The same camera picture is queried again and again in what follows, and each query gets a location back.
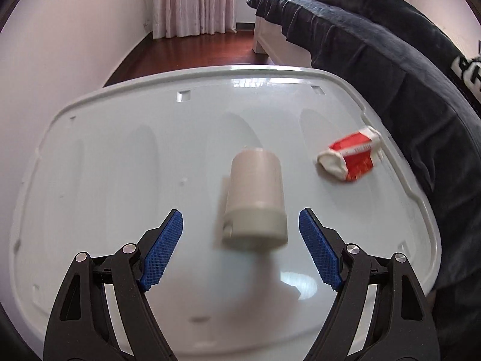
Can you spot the white bed frame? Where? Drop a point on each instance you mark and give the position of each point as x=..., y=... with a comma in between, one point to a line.
x=269, y=40

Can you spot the dark blue bed duvet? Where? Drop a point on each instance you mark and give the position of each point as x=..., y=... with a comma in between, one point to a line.
x=402, y=64

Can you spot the red white crumpled wrapper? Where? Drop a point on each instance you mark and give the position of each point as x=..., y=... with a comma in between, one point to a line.
x=351, y=157

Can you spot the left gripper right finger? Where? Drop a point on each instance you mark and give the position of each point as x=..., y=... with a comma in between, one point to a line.
x=401, y=326

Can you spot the beige plastic cup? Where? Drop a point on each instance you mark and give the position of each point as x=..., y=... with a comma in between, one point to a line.
x=254, y=218

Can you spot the grey plastic bin lid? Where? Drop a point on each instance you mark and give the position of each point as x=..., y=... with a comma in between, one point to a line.
x=113, y=164

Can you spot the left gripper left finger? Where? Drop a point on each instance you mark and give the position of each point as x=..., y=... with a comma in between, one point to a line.
x=101, y=311

